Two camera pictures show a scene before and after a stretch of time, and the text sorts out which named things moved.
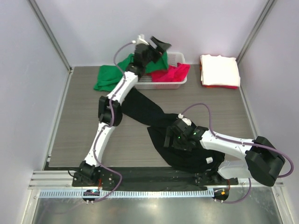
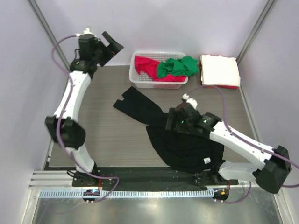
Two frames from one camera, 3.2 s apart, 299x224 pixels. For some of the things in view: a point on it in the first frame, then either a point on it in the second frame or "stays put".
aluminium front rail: [52, 179] stays put
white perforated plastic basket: [145, 80] stays put
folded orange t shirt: [200, 64] stays put
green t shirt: [107, 78] to [186, 66]
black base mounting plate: [146, 177] stays put
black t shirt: [201, 159] stays put
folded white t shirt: [218, 70] stays put
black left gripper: [161, 46] to [113, 49]
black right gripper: [170, 132] to [174, 114]
